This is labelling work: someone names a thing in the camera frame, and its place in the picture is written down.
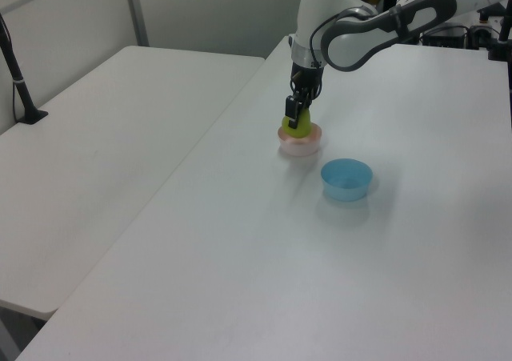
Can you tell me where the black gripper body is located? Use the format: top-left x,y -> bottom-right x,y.
290,59 -> 323,99

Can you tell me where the green pear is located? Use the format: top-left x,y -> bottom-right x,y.
279,107 -> 314,140

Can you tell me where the pink plastic bowl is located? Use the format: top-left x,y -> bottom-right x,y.
276,122 -> 325,157

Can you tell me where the blue plastic bowl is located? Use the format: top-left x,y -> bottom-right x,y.
319,157 -> 374,203

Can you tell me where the black equipment box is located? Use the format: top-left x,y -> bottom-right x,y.
422,22 -> 470,50

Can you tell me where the white side table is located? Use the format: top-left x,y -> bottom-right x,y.
0,45 -> 267,315

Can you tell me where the black pole with clamp base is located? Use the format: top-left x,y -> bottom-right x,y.
0,11 -> 50,126

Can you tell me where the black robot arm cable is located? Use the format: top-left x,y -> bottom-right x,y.
309,5 -> 402,66

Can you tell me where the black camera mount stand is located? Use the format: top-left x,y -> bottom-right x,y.
485,0 -> 512,62

